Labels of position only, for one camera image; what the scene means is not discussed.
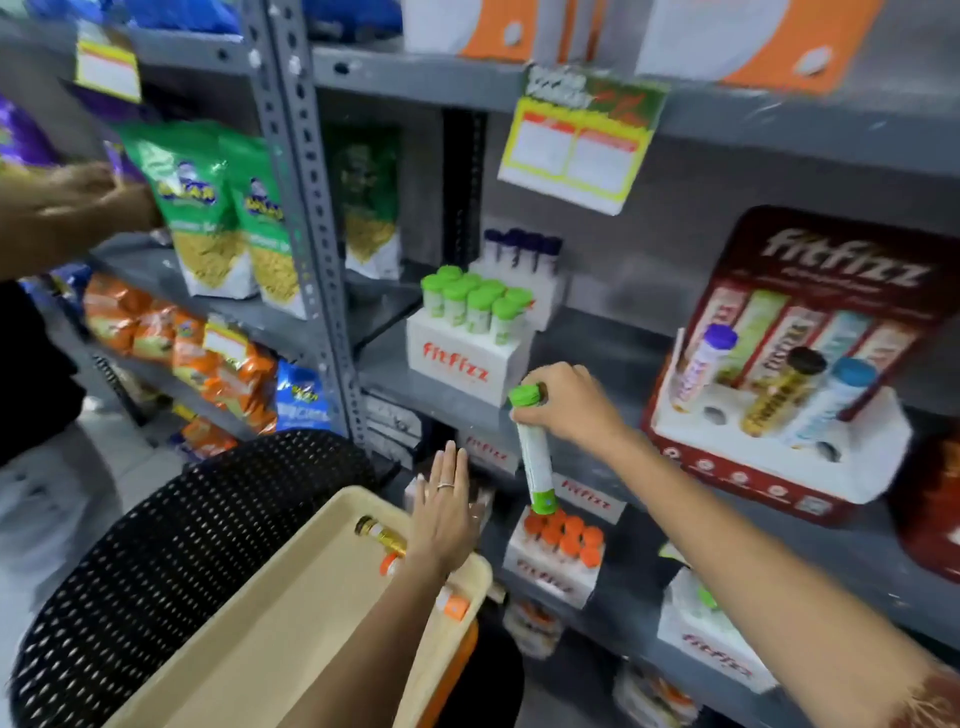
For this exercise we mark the dark blue capped tube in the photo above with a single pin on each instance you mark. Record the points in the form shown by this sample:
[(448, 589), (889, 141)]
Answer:
[(492, 244), (532, 251), (513, 247), (551, 255)]

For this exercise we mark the person's right fingers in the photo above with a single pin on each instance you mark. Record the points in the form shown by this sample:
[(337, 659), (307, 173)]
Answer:
[(551, 390)]

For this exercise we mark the red packet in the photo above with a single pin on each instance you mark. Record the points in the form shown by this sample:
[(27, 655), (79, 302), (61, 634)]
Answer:
[(934, 510)]

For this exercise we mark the person's left forearm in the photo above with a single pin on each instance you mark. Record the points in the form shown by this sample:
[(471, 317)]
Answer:
[(375, 652)]

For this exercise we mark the stack of white packets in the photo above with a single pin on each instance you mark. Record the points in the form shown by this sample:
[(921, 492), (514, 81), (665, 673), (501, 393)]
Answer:
[(391, 431)]

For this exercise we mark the light blue capped tube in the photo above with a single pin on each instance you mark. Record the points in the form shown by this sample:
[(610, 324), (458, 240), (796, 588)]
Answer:
[(829, 401)]

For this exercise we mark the purple snack packet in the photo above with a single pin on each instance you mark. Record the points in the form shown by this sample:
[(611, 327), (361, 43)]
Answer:
[(19, 139)]

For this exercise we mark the cluster of orange capped tubes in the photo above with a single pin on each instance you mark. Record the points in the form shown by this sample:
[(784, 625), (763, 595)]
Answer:
[(566, 536)]

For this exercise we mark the red cardboard display stand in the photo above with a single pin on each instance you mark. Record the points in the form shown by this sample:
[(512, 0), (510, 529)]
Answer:
[(825, 262)]

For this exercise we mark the yellow tube with black cap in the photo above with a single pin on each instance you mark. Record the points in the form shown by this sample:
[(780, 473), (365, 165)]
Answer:
[(381, 535)]

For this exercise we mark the person's right hand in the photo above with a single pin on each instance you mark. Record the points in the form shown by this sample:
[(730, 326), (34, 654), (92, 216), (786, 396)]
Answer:
[(581, 409)]

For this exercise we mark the grey metal shelving rack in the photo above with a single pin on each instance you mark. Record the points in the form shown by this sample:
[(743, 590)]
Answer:
[(300, 187)]

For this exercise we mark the purple capped tube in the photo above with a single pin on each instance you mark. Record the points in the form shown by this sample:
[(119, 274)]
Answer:
[(701, 367)]

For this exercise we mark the beige plastic tray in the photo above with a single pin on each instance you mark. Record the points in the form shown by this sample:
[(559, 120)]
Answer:
[(300, 622)]

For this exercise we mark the orange and white carton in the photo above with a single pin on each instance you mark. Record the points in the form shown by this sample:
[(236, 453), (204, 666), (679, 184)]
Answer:
[(750, 37), (465, 26)]

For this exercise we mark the blue snack packet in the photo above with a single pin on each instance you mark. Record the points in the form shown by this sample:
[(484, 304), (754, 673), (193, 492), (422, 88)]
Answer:
[(301, 397)]

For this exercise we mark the green snack packet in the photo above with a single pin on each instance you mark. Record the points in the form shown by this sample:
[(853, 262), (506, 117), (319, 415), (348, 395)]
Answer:
[(367, 202), (199, 217), (271, 240)]

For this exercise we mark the white display box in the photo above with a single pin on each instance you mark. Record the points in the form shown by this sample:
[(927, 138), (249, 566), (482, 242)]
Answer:
[(457, 367), (544, 292), (712, 645), (544, 577)]

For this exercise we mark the pile of blue packets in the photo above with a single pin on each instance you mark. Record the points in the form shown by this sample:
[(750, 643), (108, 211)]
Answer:
[(150, 11)]

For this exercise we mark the cluster of green capped tubes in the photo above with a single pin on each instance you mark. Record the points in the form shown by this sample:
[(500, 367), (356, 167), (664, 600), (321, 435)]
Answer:
[(480, 300)]

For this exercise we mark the person's left middle finger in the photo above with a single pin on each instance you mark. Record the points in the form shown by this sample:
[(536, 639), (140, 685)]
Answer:
[(448, 472)]

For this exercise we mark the gold tube with black cap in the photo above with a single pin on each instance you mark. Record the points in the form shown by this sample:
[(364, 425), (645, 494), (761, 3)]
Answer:
[(784, 390)]

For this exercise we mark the person's left hand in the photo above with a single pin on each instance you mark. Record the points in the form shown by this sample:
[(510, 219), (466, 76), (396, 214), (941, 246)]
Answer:
[(442, 532)]

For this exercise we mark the orange capped white tube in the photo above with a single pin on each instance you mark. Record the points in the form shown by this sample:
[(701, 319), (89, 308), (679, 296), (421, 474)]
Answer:
[(454, 604), (390, 564)]

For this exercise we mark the orange plastic basket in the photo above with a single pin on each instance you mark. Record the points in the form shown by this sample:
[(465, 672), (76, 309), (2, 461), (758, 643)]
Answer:
[(454, 675)]

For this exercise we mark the person's left little finger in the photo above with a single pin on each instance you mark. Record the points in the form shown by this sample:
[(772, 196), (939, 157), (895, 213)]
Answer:
[(417, 495)]

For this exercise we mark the green capped white tube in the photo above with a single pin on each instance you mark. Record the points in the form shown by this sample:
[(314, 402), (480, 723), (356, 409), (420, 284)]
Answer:
[(537, 457)]

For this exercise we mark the large yellow price tag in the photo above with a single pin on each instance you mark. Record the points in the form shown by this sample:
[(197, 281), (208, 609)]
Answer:
[(577, 150)]

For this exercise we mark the person's left thumb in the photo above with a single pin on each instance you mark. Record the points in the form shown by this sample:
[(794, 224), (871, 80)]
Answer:
[(477, 519)]

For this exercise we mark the row of orange snack packets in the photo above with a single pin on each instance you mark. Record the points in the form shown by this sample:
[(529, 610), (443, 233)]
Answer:
[(180, 349)]

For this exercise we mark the black perforated basket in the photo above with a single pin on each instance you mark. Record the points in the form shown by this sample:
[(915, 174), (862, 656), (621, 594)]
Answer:
[(187, 540)]

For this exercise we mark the person's right forearm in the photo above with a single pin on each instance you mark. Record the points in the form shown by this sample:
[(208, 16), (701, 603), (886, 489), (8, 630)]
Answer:
[(750, 585)]

